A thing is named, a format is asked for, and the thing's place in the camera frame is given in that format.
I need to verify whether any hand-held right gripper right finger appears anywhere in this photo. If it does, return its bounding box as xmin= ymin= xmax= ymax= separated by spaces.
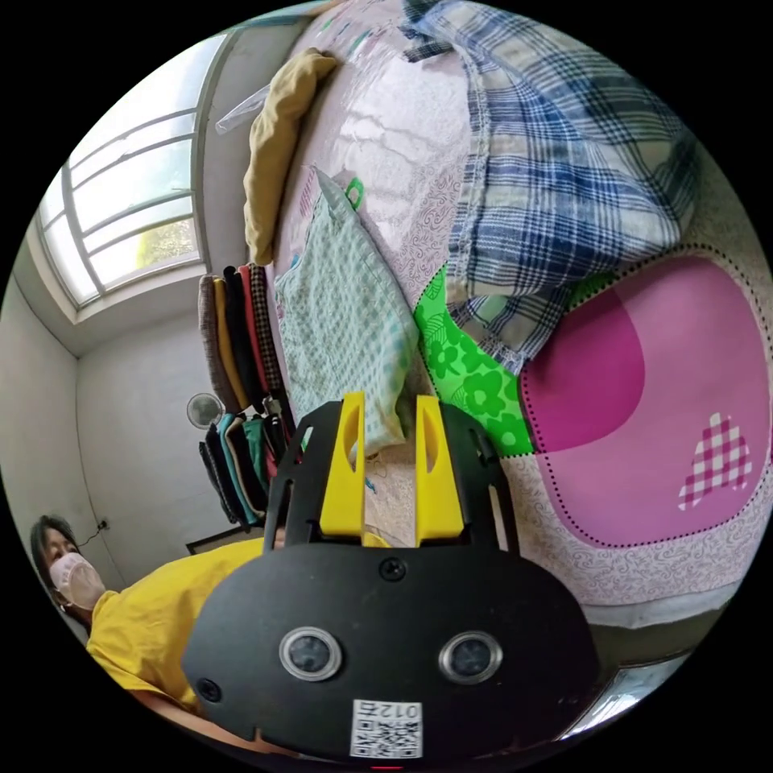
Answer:
xmin=415 ymin=395 xmax=466 ymax=539

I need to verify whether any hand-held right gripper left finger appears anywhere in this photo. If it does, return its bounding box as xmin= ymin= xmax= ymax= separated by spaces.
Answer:
xmin=319 ymin=391 xmax=367 ymax=537

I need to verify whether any cyan checkered long sleeve shirt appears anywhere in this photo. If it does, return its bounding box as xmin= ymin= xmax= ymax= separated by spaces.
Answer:
xmin=275 ymin=166 xmax=421 ymax=457

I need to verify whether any pile of clothes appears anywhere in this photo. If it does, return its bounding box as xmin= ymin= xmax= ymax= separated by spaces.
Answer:
xmin=197 ymin=262 xmax=290 ymax=413
xmin=197 ymin=410 xmax=297 ymax=527

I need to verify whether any white fan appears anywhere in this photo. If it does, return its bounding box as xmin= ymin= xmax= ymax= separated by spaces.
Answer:
xmin=185 ymin=392 xmax=225 ymax=432

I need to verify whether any person's body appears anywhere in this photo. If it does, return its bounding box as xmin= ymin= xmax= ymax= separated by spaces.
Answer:
xmin=30 ymin=513 xmax=387 ymax=713

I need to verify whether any bed with pink patterned quilt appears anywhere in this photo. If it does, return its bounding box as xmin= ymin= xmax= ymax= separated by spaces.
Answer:
xmin=265 ymin=0 xmax=773 ymax=632

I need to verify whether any blue plaid shirt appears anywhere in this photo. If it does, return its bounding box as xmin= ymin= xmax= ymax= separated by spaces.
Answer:
xmin=398 ymin=0 xmax=701 ymax=377

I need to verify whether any tan pillow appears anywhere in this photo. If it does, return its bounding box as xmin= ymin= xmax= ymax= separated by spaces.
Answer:
xmin=242 ymin=47 xmax=339 ymax=267

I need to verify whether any window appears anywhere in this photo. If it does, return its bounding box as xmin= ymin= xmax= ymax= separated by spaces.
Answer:
xmin=35 ymin=31 xmax=238 ymax=310

